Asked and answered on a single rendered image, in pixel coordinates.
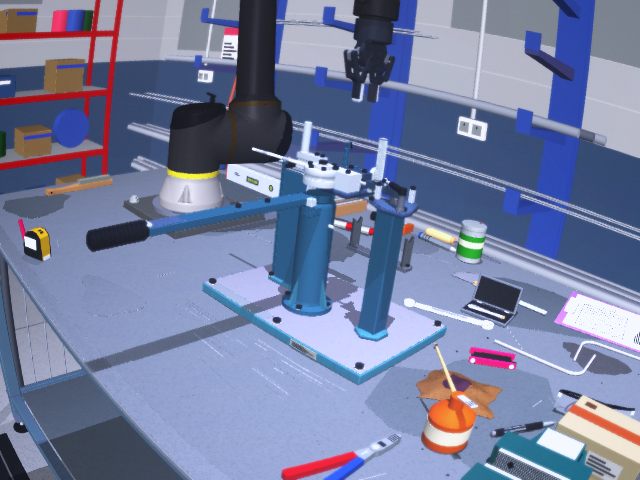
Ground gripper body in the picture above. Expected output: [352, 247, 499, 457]
[353, 14, 397, 57]

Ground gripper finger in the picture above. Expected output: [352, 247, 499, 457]
[366, 51, 397, 104]
[342, 45, 369, 102]

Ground blue cantilever rack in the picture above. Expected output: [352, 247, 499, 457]
[193, 0, 289, 71]
[313, 0, 420, 174]
[502, 0, 599, 261]

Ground white round bend die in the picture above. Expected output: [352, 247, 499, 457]
[298, 158, 344, 192]

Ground white clamp block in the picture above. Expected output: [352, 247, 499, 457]
[333, 168, 372, 197]

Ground thin white stop rod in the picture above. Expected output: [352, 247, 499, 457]
[251, 146, 301, 165]

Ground white tube with red bands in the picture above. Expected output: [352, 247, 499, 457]
[328, 219, 376, 236]

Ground black tube rack stand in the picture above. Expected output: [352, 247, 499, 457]
[348, 216, 367, 250]
[398, 234, 417, 272]

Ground blue tube bender body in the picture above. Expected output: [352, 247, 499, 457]
[202, 149, 446, 386]

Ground pink hex key set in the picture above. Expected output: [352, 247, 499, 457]
[467, 345, 518, 372]

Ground bent white tube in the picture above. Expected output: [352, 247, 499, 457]
[493, 338, 640, 377]

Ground thin grey rods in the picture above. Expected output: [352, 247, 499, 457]
[273, 17, 439, 41]
[128, 91, 214, 109]

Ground long grey pipe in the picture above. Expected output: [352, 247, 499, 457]
[164, 53, 609, 147]

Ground white conduit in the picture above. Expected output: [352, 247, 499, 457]
[203, 0, 220, 72]
[471, 0, 489, 121]

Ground white and red sign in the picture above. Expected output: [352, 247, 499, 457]
[220, 26, 242, 63]

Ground brown wooden block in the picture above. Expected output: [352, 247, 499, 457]
[333, 198, 369, 219]

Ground long grey rods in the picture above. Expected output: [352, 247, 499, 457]
[304, 119, 640, 237]

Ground white spirit level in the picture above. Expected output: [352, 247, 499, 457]
[225, 163, 282, 197]

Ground blue lever with black grip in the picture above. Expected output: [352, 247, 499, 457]
[85, 193, 317, 253]

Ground green and white tin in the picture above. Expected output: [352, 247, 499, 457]
[455, 219, 489, 265]

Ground thick grey pipe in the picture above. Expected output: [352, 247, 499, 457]
[130, 153, 640, 304]

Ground red shelf unit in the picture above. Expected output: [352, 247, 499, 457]
[0, 0, 125, 174]

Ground white flat wrench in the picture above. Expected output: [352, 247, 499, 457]
[403, 297, 496, 332]

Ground open black tool case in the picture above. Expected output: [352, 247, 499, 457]
[460, 273, 524, 329]

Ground blue disc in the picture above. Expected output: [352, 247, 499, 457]
[51, 108, 92, 149]

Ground cardboard box with blue tape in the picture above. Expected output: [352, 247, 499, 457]
[13, 124, 54, 159]
[43, 58, 88, 94]

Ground brown rag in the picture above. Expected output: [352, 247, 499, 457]
[415, 368, 503, 421]

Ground pink clipboard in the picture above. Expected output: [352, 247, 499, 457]
[554, 290, 640, 354]

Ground plain cardboard box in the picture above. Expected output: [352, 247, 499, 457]
[0, 8, 39, 34]

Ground yellow tape measure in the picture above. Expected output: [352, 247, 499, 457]
[17, 218, 53, 263]

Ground orange oil can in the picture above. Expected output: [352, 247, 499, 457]
[420, 342, 478, 455]

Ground black pen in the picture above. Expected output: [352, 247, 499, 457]
[489, 420, 557, 439]

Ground red and blue pliers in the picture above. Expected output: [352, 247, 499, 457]
[280, 433, 403, 480]

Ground teal machine box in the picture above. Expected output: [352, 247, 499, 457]
[459, 428, 609, 480]

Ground cardboard box with orange stripe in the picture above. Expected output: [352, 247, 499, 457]
[555, 394, 640, 480]

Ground blue steel bench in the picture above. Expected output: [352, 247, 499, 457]
[0, 164, 640, 480]

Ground yellow handled screwdriver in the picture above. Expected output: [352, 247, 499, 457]
[418, 227, 459, 247]

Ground grey base plate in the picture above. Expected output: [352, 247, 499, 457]
[123, 193, 236, 221]

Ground wooden handled wire brush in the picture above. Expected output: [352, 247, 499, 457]
[44, 173, 114, 197]

